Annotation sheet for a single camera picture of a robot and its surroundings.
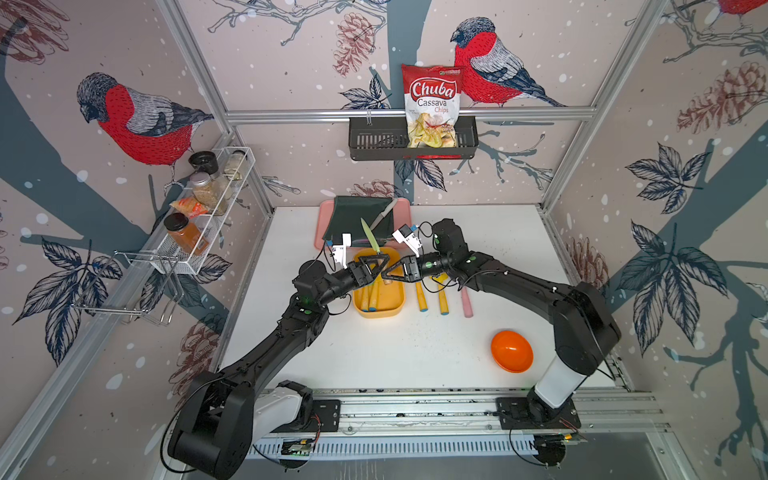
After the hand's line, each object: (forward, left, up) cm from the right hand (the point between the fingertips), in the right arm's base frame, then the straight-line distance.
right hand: (386, 275), depth 76 cm
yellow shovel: (+5, -11, -21) cm, 24 cm away
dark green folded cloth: (+41, +19, -21) cm, 50 cm away
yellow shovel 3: (+6, +5, -20) cm, 21 cm away
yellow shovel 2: (-2, -14, +2) cm, 14 cm away
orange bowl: (-11, -35, -20) cm, 42 cm away
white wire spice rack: (+4, +42, +14) cm, 44 cm away
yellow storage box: (+4, +2, -20) cm, 21 cm away
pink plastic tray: (+42, -3, -22) cm, 48 cm away
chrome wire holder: (-13, +49, +14) cm, 53 cm away
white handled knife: (+41, +4, -20) cm, 46 cm away
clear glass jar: (+28, +46, +14) cm, 55 cm away
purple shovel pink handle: (+3, -25, -21) cm, 33 cm away
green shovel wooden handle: (+8, +4, +6) cm, 11 cm away
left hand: (+2, -1, +5) cm, 6 cm away
